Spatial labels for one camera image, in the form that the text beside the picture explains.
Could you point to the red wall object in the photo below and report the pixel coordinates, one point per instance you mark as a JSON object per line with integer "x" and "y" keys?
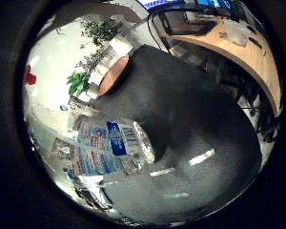
{"x": 30, "y": 78}

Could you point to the green leafy plant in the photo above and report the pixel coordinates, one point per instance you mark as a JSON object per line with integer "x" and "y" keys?
{"x": 77, "y": 82}

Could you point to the white plant pot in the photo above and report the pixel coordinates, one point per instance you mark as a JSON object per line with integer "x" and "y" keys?
{"x": 120, "y": 45}

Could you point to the light wooden desk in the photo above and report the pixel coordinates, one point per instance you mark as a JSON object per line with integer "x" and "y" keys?
{"x": 244, "y": 54}

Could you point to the black desk mat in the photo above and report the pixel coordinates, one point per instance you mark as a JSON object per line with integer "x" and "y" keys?
{"x": 190, "y": 28}

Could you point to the clear plastic spray bottle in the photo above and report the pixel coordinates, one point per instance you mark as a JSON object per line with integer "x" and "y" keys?
{"x": 112, "y": 148}

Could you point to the clear plastic container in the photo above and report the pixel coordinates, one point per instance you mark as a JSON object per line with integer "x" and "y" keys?
{"x": 236, "y": 31}

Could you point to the computer monitor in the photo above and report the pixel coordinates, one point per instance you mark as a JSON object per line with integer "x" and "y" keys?
{"x": 163, "y": 3}

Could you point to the dark leafy potted plant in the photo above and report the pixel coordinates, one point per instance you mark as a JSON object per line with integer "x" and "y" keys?
{"x": 100, "y": 31}

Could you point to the brown wooden bowl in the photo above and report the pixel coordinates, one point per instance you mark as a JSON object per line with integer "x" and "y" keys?
{"x": 112, "y": 74}

